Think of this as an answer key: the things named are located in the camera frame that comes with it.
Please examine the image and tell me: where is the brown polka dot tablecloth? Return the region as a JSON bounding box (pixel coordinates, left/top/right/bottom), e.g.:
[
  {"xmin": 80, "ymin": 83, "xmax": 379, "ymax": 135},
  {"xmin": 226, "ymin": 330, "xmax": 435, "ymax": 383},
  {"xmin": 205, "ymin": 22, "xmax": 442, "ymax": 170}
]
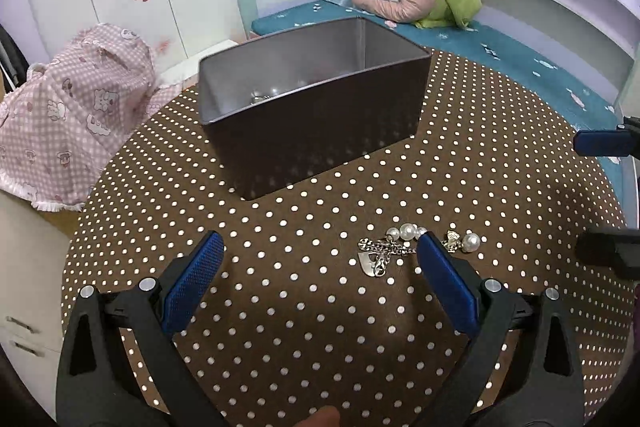
[{"xmin": 61, "ymin": 52, "xmax": 634, "ymax": 426}]

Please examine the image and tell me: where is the white board on ottoman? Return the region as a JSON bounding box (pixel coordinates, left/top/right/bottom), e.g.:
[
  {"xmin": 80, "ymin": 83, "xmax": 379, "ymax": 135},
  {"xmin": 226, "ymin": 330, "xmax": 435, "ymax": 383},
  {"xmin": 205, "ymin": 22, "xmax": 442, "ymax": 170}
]
[{"xmin": 158, "ymin": 39, "xmax": 238, "ymax": 86}]

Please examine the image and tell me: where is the pearl charm bracelet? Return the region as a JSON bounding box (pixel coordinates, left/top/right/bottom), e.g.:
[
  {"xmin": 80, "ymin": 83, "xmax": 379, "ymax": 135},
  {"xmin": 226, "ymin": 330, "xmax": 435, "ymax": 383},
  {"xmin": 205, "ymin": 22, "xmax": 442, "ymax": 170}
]
[{"xmin": 354, "ymin": 221, "xmax": 483, "ymax": 279}]

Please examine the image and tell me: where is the dark metal jewelry box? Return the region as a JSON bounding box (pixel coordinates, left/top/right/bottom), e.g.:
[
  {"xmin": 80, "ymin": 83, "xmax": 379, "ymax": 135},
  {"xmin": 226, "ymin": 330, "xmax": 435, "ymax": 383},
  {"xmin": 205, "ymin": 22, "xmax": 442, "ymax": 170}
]
[{"xmin": 198, "ymin": 17, "xmax": 432, "ymax": 199}]

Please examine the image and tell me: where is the operator thumb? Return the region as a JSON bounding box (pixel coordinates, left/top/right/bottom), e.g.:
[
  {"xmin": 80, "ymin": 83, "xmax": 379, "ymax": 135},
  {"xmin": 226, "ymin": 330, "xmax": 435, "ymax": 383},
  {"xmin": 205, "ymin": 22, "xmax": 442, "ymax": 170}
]
[{"xmin": 294, "ymin": 407, "xmax": 341, "ymax": 427}]

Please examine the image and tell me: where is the beige cabinet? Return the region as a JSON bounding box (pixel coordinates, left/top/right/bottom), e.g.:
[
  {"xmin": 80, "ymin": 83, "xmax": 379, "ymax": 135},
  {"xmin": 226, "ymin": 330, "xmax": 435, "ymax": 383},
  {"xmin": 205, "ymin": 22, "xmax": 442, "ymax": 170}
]
[{"xmin": 1, "ymin": 193, "xmax": 68, "ymax": 416}]

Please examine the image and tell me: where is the pink patterned cloth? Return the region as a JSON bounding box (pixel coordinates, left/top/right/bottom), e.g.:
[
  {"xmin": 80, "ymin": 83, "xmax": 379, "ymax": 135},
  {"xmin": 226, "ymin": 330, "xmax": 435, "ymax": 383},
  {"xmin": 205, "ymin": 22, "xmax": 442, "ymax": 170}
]
[{"xmin": 0, "ymin": 24, "xmax": 182, "ymax": 211}]

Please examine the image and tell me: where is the blue mattress sheet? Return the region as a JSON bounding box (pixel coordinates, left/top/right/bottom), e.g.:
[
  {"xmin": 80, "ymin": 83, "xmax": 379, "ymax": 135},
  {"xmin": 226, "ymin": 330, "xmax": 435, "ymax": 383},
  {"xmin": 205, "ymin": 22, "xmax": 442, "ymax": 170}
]
[{"xmin": 249, "ymin": 0, "xmax": 640, "ymax": 228}]

